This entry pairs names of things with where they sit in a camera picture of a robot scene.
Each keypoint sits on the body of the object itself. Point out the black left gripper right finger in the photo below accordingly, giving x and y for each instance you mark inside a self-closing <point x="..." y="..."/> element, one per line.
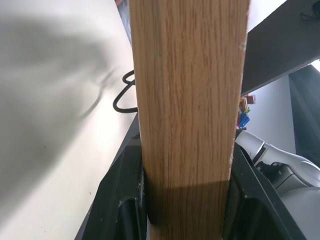
<point x="257" y="207"/>

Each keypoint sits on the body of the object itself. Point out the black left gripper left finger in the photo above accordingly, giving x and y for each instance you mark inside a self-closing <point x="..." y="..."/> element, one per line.
<point x="117" y="195"/>

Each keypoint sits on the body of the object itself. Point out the wooden oak board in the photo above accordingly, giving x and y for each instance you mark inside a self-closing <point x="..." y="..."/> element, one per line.
<point x="187" y="100"/>

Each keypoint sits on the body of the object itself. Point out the silver robot body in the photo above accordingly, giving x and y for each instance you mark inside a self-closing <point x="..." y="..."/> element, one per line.
<point x="302" y="212"/>

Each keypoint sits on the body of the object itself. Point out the colourful toy blocks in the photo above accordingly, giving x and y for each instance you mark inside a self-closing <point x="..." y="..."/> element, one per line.
<point x="244" y="113"/>

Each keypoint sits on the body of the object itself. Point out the dark grey flat panel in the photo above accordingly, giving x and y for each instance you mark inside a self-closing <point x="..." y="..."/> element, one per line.
<point x="280" y="45"/>

